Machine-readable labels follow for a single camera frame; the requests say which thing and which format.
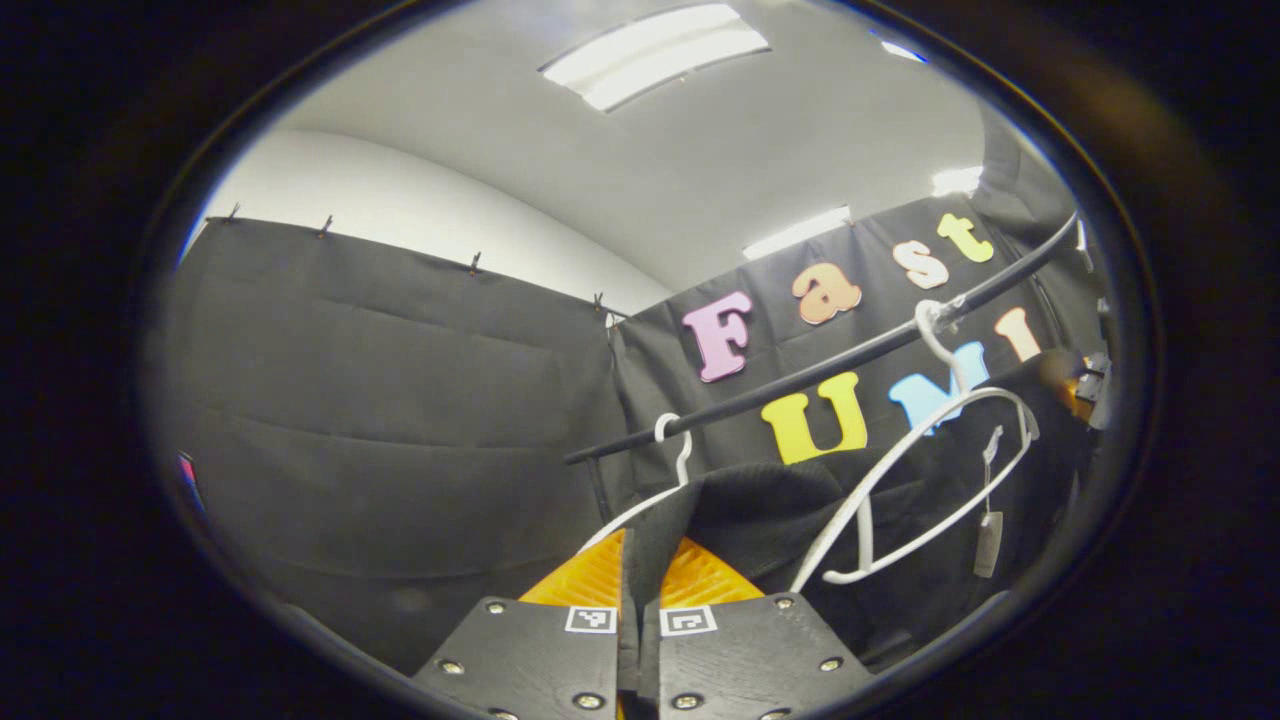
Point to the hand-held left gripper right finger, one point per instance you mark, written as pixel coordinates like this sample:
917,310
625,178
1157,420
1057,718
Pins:
740,660

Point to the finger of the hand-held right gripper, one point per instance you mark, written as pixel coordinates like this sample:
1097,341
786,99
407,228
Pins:
1092,375

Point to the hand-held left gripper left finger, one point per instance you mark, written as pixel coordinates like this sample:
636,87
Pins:
540,660

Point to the black garment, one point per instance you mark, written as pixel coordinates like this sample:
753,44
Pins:
760,510

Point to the white clothes hanger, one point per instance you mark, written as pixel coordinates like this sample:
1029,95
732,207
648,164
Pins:
864,535
684,465

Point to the black clothes rack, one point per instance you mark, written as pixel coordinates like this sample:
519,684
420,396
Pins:
830,366

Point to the ceiling light panel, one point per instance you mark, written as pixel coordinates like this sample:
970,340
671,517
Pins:
957,181
902,50
655,55

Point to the black backdrop cloth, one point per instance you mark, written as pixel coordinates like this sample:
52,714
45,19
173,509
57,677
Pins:
400,400

